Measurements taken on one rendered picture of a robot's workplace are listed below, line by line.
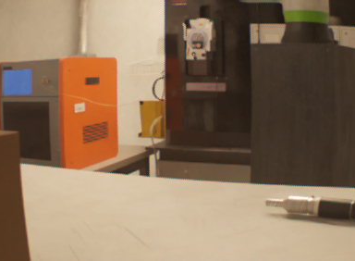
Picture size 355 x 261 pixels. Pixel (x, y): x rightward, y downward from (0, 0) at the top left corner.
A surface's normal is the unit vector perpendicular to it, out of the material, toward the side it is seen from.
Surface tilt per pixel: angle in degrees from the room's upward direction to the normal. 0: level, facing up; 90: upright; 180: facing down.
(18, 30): 90
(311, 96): 90
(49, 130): 90
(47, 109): 90
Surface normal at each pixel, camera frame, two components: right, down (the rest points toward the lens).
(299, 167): -0.65, 0.10
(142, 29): -0.36, 0.11
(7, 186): 0.92, 0.04
